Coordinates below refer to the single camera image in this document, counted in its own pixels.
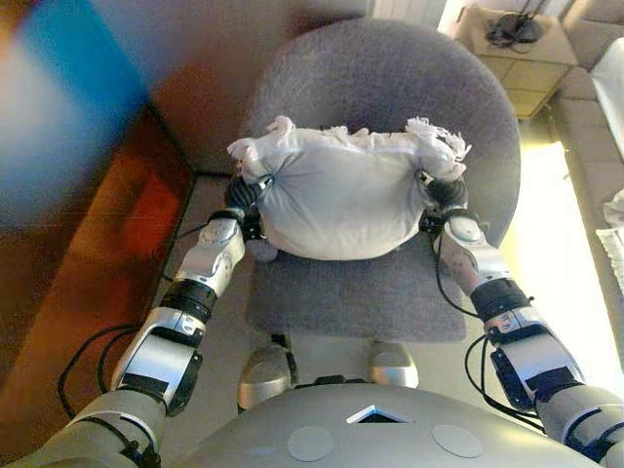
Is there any grey robot torso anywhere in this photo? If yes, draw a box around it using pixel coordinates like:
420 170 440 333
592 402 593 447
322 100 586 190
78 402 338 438
170 382 601 468

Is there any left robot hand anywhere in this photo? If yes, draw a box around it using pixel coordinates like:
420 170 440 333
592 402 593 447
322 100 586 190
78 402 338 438
224 173 274 215

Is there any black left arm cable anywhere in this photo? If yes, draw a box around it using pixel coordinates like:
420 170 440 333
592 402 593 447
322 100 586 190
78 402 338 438
57 324 140 420

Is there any white fringed cushion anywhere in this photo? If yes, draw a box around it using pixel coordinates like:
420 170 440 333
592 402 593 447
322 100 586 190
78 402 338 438
226 115 473 262

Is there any white smooth blanket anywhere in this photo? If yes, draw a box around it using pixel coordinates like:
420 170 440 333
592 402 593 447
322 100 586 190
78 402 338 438
589 36 624 162

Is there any crumpled white cloth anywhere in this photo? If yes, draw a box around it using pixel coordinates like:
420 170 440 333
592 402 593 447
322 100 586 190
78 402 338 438
603 188 624 228

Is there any silver robot leg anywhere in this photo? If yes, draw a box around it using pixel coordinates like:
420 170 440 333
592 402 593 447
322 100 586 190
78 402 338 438
237 343 296 415
368 340 420 389

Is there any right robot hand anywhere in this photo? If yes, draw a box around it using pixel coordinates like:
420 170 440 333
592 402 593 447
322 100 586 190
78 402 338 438
413 168 469 214

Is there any grey fabric armchair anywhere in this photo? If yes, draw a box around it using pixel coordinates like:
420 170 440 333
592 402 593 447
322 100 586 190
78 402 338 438
241 17 522 345

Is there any silver right robot leg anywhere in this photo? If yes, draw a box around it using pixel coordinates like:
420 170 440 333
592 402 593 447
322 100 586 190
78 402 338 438
368 340 420 389

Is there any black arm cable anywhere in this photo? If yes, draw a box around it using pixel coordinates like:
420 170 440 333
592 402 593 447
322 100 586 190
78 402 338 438
57 324 140 420
433 238 546 434

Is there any beige sofa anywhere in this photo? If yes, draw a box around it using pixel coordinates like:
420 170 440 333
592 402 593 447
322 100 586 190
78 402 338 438
550 0 624 342

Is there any beige side table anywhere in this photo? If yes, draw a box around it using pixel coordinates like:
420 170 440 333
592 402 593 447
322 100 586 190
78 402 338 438
457 2 579 118

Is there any silver left robot leg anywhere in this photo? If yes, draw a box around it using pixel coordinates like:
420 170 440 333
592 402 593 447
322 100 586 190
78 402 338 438
237 343 296 415

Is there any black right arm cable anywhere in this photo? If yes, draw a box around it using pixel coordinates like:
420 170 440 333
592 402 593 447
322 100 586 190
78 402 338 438
433 238 546 434

